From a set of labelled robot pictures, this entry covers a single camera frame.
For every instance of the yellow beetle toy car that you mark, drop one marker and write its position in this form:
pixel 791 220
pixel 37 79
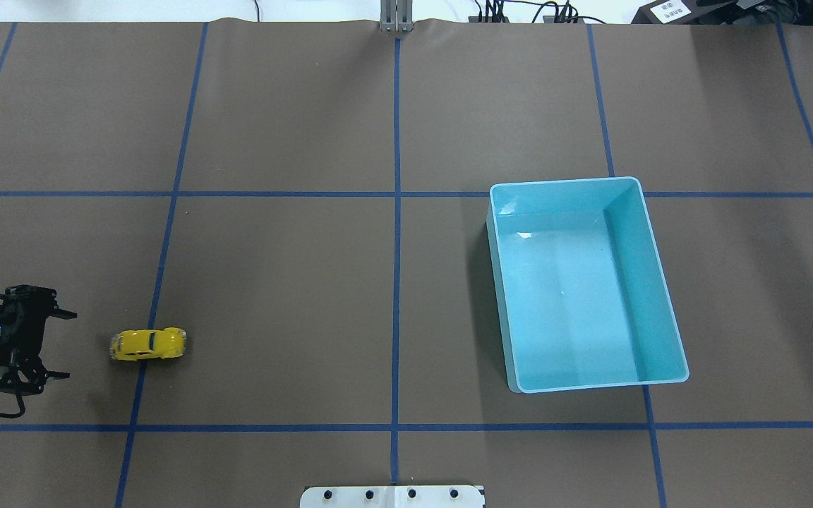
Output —
pixel 140 345

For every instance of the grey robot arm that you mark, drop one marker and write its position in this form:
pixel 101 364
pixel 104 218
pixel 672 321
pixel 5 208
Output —
pixel 24 311

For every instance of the light blue plastic bin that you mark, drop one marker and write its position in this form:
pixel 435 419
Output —
pixel 582 296

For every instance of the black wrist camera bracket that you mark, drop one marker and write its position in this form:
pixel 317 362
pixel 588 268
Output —
pixel 26 375

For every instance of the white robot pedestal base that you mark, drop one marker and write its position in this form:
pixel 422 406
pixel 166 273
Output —
pixel 394 496

